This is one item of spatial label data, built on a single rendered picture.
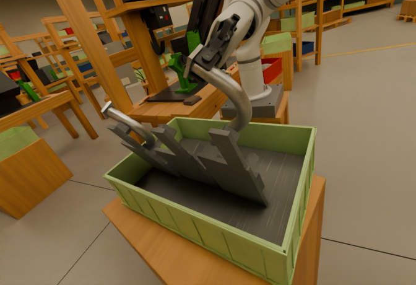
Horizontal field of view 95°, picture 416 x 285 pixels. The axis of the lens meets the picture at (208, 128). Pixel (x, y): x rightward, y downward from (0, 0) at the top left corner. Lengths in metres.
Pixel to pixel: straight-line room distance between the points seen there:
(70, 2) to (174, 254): 1.38
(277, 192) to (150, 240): 0.42
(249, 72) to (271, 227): 0.71
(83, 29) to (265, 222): 1.39
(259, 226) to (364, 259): 1.04
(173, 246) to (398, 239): 1.34
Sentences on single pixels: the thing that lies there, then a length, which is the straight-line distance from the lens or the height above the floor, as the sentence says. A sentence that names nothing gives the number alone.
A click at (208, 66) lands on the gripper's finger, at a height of 1.27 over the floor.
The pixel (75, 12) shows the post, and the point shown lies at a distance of 1.50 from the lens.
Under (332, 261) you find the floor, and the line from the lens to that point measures 1.50.
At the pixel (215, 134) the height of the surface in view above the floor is 1.15.
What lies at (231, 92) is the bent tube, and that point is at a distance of 0.34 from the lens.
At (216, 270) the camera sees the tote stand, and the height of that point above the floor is 0.79.
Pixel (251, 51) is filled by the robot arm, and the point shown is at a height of 1.15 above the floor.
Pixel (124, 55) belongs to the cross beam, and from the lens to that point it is 1.71.
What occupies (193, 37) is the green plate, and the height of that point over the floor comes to 1.22.
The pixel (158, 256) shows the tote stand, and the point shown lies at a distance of 0.68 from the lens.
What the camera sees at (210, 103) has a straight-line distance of 1.28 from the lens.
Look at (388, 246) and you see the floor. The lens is 1.63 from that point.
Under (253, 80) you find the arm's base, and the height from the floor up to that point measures 1.01.
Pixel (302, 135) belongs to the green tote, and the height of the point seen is 0.93.
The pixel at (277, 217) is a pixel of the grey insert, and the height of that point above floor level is 0.85.
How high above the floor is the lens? 1.34
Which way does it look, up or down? 30 degrees down
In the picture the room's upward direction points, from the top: 16 degrees counter-clockwise
